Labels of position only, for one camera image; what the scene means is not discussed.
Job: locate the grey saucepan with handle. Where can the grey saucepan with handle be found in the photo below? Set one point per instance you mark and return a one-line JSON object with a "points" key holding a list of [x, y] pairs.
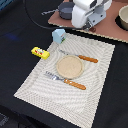
{"points": [[65, 10]]}

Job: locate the beige round plate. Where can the beige round plate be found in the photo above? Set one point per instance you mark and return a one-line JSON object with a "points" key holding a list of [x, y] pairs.
{"points": [[70, 67]]}

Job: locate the beige bowl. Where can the beige bowl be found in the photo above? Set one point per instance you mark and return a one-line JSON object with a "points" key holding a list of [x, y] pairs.
{"points": [[123, 14]]}

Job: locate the fork with wooden handle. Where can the fork with wooden handle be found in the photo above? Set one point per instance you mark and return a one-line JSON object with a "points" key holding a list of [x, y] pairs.
{"points": [[74, 84]]}

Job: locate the yellow butter box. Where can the yellow butter box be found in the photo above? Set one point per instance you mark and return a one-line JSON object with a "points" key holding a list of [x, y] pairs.
{"points": [[40, 53]]}

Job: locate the knife with wooden handle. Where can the knife with wooden handle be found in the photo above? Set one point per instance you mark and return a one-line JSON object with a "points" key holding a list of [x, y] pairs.
{"points": [[81, 57]]}

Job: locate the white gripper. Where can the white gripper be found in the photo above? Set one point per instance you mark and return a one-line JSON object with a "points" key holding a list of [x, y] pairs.
{"points": [[88, 13]]}

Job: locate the brown sausage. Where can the brown sausage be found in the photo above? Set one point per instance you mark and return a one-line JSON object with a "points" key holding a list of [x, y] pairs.
{"points": [[92, 29]]}

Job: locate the white woven placemat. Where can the white woven placemat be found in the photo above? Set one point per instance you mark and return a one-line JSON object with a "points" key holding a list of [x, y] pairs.
{"points": [[67, 102]]}

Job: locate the white milk carton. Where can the white milk carton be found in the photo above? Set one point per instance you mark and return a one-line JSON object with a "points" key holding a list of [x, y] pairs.
{"points": [[59, 35]]}

